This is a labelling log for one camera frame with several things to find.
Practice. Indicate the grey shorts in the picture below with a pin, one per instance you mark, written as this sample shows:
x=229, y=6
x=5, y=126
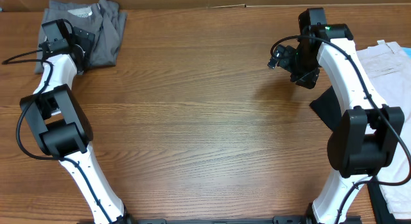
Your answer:
x=102, y=19

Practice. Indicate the light blue cloth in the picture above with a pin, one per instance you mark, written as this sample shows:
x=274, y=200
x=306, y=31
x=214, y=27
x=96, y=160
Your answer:
x=407, y=50

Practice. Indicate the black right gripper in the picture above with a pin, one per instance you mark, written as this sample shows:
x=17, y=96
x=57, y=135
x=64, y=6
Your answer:
x=308, y=78

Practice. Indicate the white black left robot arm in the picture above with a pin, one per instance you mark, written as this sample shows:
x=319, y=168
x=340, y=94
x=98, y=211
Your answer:
x=59, y=125

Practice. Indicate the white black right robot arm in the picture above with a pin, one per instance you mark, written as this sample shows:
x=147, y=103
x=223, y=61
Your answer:
x=369, y=130

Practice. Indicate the black folded garment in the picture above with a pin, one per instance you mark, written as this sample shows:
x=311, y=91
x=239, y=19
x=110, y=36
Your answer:
x=328, y=109

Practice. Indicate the light beige folded shorts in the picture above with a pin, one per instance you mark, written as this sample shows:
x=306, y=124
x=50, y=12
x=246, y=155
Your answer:
x=388, y=67

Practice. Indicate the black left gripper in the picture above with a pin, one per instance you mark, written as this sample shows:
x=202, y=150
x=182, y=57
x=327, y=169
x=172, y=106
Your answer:
x=87, y=43

